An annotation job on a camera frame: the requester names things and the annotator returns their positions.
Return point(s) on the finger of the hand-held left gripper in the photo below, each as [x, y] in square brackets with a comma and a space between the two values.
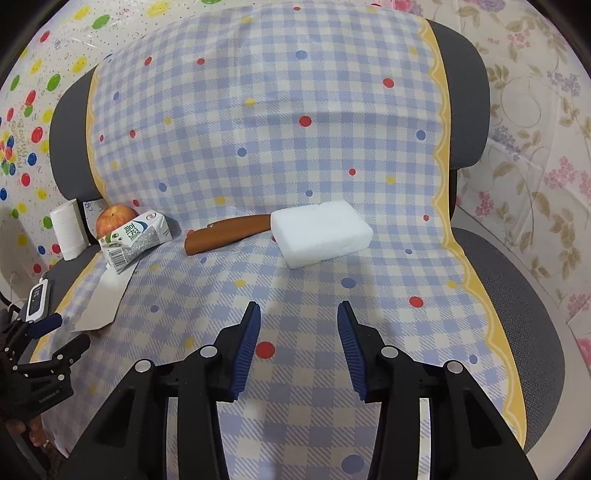
[69, 350]
[44, 325]

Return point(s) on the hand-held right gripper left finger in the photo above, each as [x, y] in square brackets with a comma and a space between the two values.
[244, 350]

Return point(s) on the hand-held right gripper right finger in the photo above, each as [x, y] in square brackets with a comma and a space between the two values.
[353, 350]

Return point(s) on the person's left hand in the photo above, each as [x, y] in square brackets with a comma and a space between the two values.
[37, 434]

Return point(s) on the white device with screen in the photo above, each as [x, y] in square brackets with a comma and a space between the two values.
[37, 302]

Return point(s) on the grey cardboard piece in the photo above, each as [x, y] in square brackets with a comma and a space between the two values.
[104, 300]

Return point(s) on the white cylinder roll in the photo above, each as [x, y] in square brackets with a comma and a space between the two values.
[69, 230]

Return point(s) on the white foam block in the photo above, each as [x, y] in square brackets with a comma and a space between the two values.
[321, 233]

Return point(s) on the red apple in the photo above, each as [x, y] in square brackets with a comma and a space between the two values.
[111, 219]

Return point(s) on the white green milk carton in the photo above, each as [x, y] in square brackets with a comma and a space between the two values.
[138, 235]

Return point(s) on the blue checked dotted cloth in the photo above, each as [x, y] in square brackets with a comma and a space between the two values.
[277, 138]

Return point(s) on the balloon print plastic sheet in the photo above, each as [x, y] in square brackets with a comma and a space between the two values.
[46, 69]

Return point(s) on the floral print plastic sheet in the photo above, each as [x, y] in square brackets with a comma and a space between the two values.
[531, 138]

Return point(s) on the grey office chair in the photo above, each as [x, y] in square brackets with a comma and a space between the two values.
[466, 92]

